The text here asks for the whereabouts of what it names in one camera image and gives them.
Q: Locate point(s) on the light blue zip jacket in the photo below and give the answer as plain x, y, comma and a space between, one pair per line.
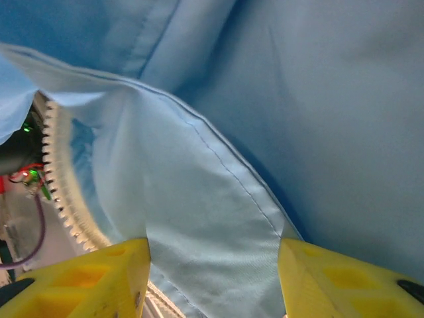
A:
232, 132

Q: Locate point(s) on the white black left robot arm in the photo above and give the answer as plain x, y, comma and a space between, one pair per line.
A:
16, 155

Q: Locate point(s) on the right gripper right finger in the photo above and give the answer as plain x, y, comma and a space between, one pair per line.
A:
348, 288

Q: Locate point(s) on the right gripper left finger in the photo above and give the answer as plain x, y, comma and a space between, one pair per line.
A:
76, 288

